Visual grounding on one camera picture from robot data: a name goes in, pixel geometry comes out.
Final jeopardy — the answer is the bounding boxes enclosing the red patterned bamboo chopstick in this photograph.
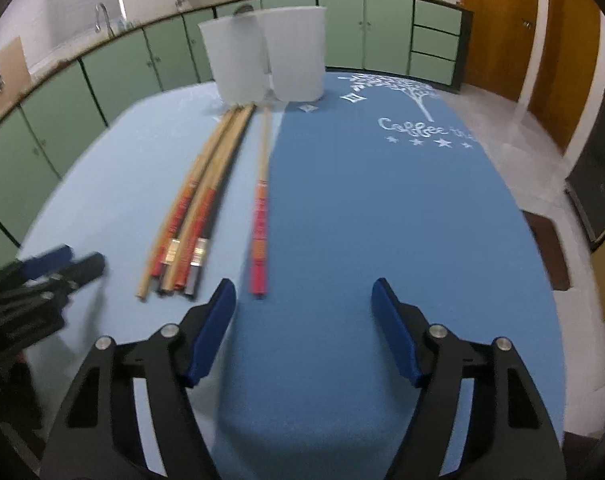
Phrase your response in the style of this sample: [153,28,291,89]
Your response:
[150,107,238,278]

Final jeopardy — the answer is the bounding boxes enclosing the black red chopstick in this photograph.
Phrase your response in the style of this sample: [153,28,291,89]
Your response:
[174,104,256,299]

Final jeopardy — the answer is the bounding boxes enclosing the plain bamboo chopstick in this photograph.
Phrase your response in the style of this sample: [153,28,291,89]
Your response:
[135,106,237,301]

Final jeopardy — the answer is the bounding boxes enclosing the pink bamboo chopstick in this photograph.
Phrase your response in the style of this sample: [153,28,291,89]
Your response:
[250,105,271,297]

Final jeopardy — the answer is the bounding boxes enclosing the dark wooden chopstick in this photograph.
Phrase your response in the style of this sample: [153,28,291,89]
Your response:
[158,105,254,295]

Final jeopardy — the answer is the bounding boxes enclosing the bamboo chopstick red end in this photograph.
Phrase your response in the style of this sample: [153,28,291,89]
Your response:
[159,104,256,294]

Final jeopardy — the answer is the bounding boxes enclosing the silver metal spoon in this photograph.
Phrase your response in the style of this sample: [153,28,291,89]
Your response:
[233,3,254,16]

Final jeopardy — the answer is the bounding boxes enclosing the green lower kitchen cabinets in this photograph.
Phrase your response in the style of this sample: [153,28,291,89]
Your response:
[0,0,474,266]

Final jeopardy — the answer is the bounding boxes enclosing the cardboard box with picture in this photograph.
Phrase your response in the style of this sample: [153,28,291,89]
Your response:
[0,37,32,117]

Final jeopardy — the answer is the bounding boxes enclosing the brown wooden stool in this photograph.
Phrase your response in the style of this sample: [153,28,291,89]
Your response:
[523,210,572,292]

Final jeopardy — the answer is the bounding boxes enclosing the chrome sink faucet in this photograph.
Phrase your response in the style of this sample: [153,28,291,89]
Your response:
[94,2,115,39]

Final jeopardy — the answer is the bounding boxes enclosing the black glass cabinet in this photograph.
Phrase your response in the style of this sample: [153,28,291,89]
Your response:
[565,95,605,252]

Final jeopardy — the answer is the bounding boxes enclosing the dark blue table mat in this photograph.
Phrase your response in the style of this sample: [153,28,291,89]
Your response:
[212,73,565,479]

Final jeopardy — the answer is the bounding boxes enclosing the white two-compartment utensil holder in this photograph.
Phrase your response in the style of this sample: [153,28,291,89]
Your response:
[199,6,327,105]

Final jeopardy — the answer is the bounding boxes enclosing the right wooden door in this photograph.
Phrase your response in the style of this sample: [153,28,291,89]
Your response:
[528,0,601,152]

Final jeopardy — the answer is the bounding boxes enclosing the wooden door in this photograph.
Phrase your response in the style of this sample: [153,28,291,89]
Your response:
[528,0,601,152]
[462,0,538,101]

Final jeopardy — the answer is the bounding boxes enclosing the left wooden door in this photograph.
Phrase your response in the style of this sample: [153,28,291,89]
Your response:
[462,0,538,101]

